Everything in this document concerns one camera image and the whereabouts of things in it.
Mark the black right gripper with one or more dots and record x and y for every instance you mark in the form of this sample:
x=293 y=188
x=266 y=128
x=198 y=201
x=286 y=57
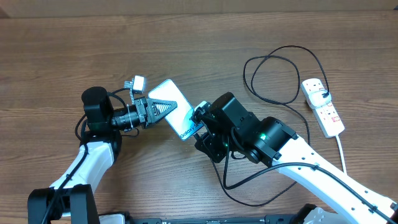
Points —
x=210 y=144

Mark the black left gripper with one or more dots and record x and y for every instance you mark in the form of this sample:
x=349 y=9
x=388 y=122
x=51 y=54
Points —
x=147 y=103

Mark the white power strip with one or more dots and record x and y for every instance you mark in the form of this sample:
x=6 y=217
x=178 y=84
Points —
x=327 y=117

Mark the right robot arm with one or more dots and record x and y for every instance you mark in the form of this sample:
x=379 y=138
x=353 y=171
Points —
x=230 y=127

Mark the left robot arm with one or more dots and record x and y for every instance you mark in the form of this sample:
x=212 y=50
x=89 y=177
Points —
x=99 y=132

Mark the white USB charger plug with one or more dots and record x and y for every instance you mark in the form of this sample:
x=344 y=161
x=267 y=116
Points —
x=317 y=99

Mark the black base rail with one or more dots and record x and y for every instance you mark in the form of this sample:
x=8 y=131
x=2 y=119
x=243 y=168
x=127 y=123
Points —
x=199 y=221

